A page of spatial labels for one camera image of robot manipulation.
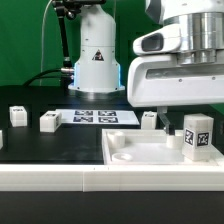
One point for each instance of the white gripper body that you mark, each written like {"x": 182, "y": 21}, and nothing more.
{"x": 158, "y": 80}

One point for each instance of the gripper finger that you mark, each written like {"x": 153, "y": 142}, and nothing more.
{"x": 168, "y": 126}

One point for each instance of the white square tabletop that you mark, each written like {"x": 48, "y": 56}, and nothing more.
{"x": 148, "y": 147}

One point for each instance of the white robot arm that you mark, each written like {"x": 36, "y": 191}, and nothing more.
{"x": 182, "y": 63}

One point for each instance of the AprilTag paper sheet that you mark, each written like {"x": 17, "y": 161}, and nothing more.
{"x": 111, "y": 117}

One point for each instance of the white part left edge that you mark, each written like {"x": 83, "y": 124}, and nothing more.
{"x": 1, "y": 139}

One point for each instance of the white L-shaped fence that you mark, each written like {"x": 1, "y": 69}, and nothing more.
{"x": 90, "y": 178}

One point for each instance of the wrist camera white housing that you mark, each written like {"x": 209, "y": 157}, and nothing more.
{"x": 166, "y": 39}

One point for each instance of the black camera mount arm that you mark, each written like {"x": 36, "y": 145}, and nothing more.
{"x": 69, "y": 9}

